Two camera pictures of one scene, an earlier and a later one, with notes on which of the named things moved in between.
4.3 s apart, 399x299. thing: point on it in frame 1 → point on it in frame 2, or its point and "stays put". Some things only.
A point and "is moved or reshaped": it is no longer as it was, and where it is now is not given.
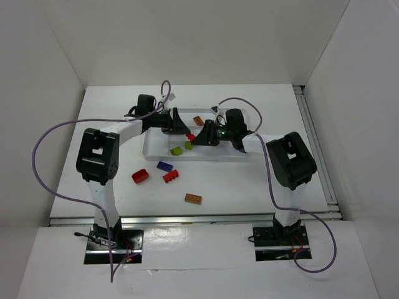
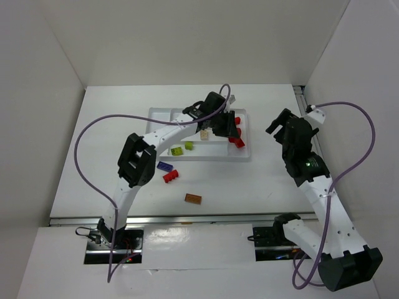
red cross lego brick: [190, 136] is moved or reshaped
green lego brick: [188, 146] stays put
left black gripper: [171, 121] → [227, 123]
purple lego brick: [164, 166] stays put
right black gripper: [210, 133] → [281, 123]
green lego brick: [176, 151] stays put
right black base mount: [280, 243] stays put
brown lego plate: [193, 199] stays put
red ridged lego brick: [171, 176] stays put
